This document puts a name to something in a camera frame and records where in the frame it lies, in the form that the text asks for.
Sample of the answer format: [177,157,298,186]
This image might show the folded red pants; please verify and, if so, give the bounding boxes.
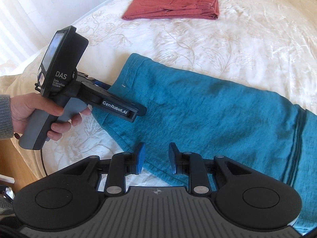
[122,0,220,20]

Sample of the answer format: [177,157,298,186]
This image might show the grey knit sleeve forearm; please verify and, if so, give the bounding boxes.
[0,95,13,140]

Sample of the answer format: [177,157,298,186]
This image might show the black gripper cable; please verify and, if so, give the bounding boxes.
[39,144,49,178]

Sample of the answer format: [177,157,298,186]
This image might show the teal blue pants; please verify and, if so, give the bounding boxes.
[92,53,316,233]

